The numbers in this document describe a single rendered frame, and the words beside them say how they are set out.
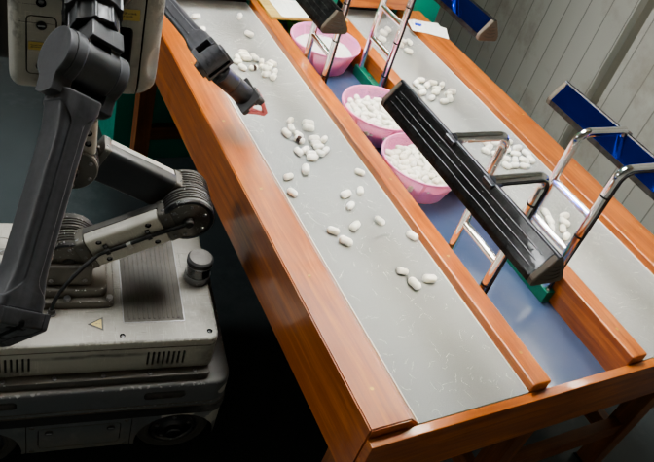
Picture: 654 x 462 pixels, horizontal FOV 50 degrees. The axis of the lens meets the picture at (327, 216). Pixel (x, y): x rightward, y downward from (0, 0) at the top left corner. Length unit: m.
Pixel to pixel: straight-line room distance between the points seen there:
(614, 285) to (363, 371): 0.88
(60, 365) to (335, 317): 0.68
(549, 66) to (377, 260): 2.47
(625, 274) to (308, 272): 0.96
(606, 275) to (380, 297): 0.72
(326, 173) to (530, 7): 2.50
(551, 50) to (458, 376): 2.72
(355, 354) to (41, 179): 0.75
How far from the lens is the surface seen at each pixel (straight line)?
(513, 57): 4.28
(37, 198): 1.00
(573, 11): 3.94
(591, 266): 2.09
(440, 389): 1.52
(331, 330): 1.49
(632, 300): 2.06
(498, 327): 1.69
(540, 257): 1.37
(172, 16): 1.91
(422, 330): 1.62
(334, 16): 1.98
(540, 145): 2.49
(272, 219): 1.70
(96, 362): 1.81
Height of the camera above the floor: 1.84
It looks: 38 degrees down
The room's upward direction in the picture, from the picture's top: 19 degrees clockwise
